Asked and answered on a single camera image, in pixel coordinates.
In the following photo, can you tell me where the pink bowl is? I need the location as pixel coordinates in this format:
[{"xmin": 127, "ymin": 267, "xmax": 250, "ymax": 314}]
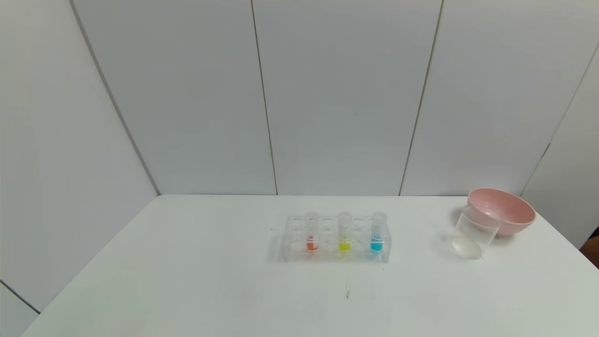
[{"xmin": 468, "ymin": 188, "xmax": 537, "ymax": 239}]

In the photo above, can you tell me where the blue pigment test tube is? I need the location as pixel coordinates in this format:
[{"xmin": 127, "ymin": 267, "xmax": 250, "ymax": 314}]
[{"xmin": 370, "ymin": 212, "xmax": 388, "ymax": 255}]

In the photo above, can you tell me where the yellow pigment test tube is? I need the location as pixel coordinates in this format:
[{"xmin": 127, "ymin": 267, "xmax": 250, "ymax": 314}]
[{"xmin": 337, "ymin": 211, "xmax": 353, "ymax": 255}]

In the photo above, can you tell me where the clear plastic beaker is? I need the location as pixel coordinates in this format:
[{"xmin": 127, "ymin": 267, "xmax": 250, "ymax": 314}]
[{"xmin": 451, "ymin": 204, "xmax": 503, "ymax": 260}]

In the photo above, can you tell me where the red pigment test tube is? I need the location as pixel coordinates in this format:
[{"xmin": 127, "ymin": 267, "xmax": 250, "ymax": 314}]
[{"xmin": 304, "ymin": 212, "xmax": 321, "ymax": 254}]

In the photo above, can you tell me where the clear plastic test tube rack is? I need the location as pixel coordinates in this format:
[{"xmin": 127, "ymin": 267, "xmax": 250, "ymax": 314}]
[{"xmin": 281, "ymin": 214, "xmax": 393, "ymax": 264}]

